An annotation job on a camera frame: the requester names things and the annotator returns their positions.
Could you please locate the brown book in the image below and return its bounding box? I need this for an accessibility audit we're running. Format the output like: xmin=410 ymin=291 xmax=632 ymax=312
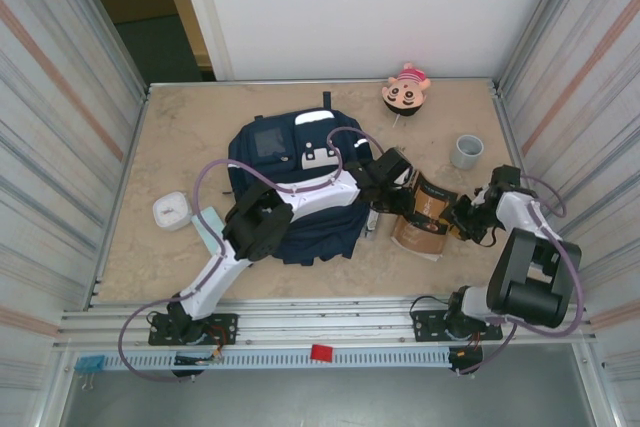
xmin=389 ymin=169 xmax=461 ymax=263

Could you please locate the clear pen pack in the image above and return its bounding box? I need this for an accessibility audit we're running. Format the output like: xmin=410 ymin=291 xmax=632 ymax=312
xmin=363 ymin=209 xmax=382 ymax=241

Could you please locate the navy blue backpack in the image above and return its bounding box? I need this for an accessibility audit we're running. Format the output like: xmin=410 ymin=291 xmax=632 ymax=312
xmin=221 ymin=91 xmax=374 ymax=266

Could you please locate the light blue pencil case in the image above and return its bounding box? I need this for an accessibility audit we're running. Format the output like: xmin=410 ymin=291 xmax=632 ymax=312
xmin=192 ymin=206 xmax=226 ymax=253

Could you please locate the grey cup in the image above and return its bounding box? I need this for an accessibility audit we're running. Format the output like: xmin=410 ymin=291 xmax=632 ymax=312
xmin=449 ymin=134 xmax=485 ymax=171

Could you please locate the plush doll head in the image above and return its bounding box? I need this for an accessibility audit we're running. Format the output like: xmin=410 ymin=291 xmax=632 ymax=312
xmin=381 ymin=61 xmax=432 ymax=119

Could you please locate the blue binder clip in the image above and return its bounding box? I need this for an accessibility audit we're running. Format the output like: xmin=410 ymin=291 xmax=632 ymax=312
xmin=74 ymin=354 xmax=106 ymax=391

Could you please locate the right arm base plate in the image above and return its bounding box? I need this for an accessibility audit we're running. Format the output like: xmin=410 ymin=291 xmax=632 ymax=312
xmin=410 ymin=309 xmax=503 ymax=343

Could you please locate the black cable junction box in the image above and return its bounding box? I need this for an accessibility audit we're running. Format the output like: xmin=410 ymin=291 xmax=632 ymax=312
xmin=448 ymin=346 xmax=485 ymax=377
xmin=172 ymin=351 xmax=224 ymax=378

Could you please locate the aluminium table frame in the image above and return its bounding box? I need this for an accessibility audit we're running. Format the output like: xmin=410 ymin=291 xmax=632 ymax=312
xmin=52 ymin=77 xmax=599 ymax=352

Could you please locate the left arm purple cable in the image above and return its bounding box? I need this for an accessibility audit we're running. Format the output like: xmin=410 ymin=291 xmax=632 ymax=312
xmin=118 ymin=126 xmax=386 ymax=383

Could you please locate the grey slotted cable duct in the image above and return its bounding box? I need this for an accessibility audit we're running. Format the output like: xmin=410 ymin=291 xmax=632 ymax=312
xmin=107 ymin=349 xmax=454 ymax=371

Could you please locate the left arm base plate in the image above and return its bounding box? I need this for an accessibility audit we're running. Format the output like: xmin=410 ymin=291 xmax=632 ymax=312
xmin=148 ymin=313 xmax=239 ymax=347

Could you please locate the white door frame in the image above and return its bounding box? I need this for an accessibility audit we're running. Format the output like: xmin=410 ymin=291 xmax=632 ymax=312
xmin=172 ymin=0 xmax=236 ymax=82

